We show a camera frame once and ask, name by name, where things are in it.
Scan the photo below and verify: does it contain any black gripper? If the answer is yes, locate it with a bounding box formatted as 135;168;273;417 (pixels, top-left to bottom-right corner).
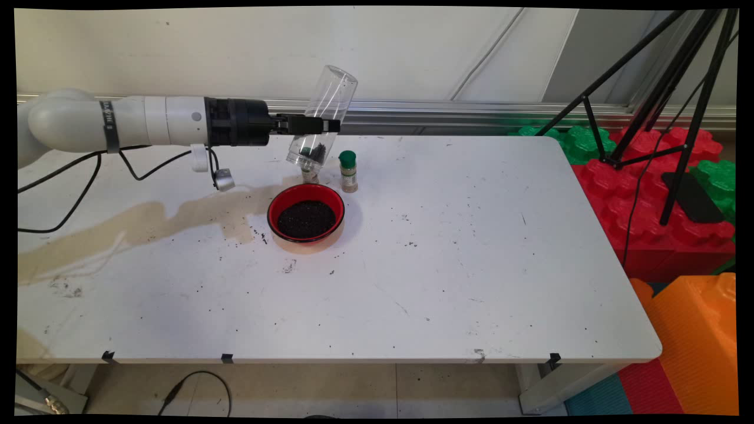
204;97;341;148

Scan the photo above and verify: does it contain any clear plastic jar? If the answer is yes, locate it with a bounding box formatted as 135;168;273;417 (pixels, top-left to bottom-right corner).
286;65;358;174

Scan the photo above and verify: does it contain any green-capped spice bottle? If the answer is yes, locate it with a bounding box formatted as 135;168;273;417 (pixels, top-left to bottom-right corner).
339;150;359;194
298;147;319;184

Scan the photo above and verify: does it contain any red bowl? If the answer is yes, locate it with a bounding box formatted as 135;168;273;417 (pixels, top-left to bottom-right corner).
267;183;346;244

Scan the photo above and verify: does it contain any black seeds pile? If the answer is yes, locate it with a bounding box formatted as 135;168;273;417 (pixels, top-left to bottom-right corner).
277;200;336;239

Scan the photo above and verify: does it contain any green giant building block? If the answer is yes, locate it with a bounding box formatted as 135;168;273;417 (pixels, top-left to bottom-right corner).
689;160;737;226
510;125;617;165

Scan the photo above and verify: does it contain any grey table foot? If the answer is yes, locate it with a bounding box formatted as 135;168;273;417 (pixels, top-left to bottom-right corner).
15;368;89;415

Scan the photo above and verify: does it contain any red giant building block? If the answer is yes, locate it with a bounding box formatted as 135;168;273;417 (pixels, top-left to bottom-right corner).
570;127;736;283

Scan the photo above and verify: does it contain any white table leg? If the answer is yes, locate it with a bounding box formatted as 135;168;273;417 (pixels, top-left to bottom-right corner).
518;362;626;415

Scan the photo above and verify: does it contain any black tripod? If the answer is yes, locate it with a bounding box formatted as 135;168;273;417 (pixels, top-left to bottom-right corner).
535;9;739;226

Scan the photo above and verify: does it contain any teal floor mat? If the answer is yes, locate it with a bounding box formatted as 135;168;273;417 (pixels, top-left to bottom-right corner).
564;372;634;416

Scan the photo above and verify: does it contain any black flat phone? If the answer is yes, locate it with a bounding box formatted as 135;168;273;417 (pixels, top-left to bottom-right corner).
661;171;725;223

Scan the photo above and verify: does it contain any red floor mat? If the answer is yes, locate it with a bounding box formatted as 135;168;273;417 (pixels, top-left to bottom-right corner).
617;359;684;416

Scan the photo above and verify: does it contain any orange giant building block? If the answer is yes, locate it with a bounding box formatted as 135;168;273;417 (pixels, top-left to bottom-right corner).
629;273;739;416

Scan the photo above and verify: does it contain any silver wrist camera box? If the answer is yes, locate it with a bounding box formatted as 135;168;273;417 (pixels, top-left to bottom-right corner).
190;144;236;192

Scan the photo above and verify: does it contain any aluminium wall rail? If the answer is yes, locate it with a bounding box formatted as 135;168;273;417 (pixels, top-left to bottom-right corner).
16;93;737;136

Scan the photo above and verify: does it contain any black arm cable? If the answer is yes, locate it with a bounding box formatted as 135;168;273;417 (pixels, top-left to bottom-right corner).
18;144;219;233

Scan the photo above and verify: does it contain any black velcro arm strap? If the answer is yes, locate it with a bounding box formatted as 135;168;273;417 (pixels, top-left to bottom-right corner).
99;100;120;154

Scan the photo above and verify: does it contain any black floor cable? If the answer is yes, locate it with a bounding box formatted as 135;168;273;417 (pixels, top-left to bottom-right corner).
158;371;232;417

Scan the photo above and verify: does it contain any cable with metal connector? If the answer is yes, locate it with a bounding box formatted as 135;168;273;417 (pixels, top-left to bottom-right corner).
16;368;65;413

